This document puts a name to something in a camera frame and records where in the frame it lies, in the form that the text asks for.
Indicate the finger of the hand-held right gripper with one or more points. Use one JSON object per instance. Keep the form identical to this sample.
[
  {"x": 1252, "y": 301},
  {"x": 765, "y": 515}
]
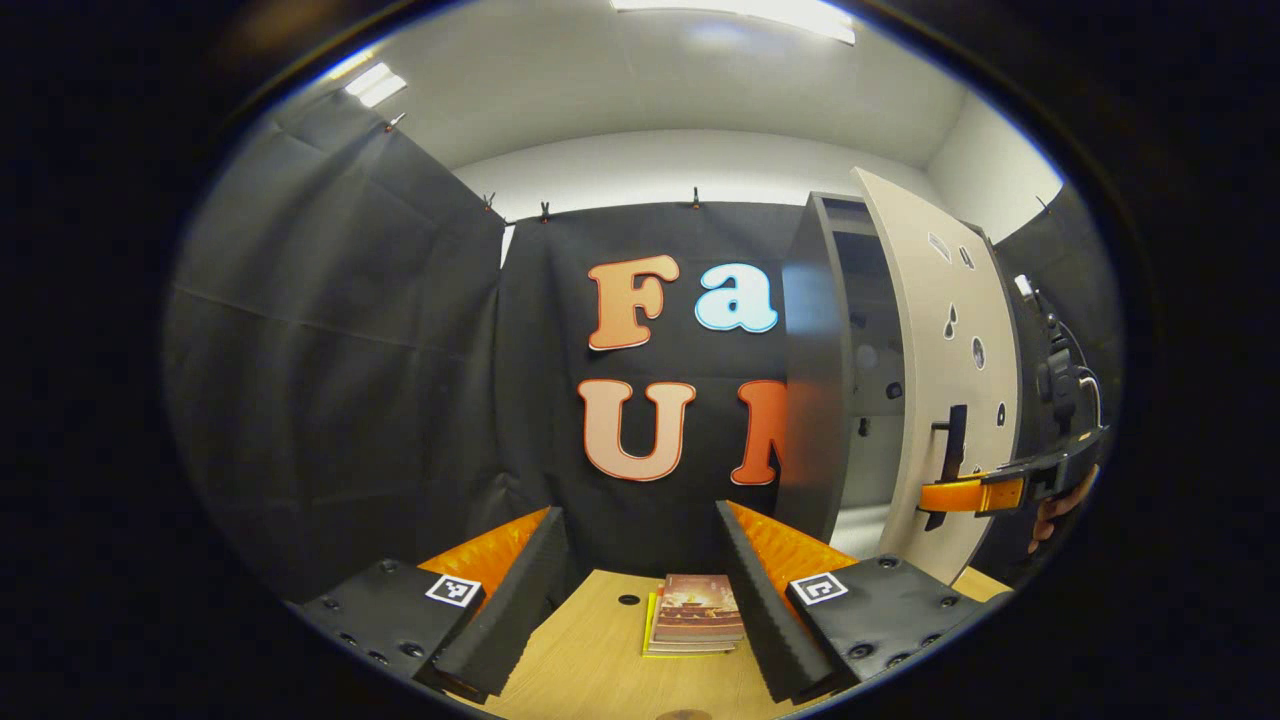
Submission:
[{"x": 960, "y": 495}]

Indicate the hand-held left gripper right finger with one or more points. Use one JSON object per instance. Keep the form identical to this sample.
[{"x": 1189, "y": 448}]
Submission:
[{"x": 765, "y": 610}]

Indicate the dark grey cabinet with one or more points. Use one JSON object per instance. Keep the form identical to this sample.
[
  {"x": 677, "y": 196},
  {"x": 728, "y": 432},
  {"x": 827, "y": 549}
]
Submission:
[{"x": 812, "y": 380}]

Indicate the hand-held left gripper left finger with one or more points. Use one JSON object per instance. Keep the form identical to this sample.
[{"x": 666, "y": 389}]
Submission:
[{"x": 520, "y": 610}]

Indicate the small ceiling light panel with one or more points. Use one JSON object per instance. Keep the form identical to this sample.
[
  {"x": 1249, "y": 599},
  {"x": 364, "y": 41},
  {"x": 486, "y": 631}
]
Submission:
[{"x": 375, "y": 85}]

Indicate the row of black cloth clips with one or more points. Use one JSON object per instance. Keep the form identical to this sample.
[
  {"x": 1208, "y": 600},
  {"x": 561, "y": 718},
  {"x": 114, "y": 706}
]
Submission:
[{"x": 545, "y": 211}]

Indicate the red brown cover book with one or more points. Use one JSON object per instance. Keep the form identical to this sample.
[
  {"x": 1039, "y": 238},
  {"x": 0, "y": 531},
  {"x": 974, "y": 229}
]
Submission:
[{"x": 700, "y": 605}]

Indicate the black backdrop cloth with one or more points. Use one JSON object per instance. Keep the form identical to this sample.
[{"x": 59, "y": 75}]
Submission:
[{"x": 350, "y": 350}]

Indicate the large ceiling light panel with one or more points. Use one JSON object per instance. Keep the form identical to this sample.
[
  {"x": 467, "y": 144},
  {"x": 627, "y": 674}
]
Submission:
[{"x": 780, "y": 15}]

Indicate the beige cabinet door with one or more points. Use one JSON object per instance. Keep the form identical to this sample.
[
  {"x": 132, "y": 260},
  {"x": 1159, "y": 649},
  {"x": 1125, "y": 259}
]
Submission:
[{"x": 930, "y": 330}]

